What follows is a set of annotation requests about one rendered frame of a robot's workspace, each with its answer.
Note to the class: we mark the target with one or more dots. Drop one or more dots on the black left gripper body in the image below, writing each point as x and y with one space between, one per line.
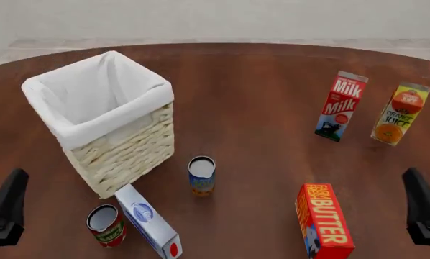
3 233

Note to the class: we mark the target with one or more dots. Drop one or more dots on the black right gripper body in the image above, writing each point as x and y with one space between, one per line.
429 234

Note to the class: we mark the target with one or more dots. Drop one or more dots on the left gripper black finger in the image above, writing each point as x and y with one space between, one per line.
10 194

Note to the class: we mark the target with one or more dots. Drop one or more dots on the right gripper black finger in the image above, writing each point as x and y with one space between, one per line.
421 194

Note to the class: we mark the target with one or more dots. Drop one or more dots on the orange juice carton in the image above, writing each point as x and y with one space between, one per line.
398 116

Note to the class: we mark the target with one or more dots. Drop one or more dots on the wicker basket with white liner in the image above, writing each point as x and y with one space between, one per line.
128 151

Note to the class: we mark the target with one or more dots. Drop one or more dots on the red and yellow butter box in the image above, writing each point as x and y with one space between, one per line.
328 218

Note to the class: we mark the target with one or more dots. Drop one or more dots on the red tomato sauce tin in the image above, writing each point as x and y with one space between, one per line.
109 234

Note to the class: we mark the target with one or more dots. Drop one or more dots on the red and white milk carton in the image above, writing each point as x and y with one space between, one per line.
341 108

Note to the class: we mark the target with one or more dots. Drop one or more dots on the white box with red dot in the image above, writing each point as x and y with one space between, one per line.
146 218

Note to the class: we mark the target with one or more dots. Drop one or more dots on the blue soup tin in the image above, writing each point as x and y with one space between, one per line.
201 180

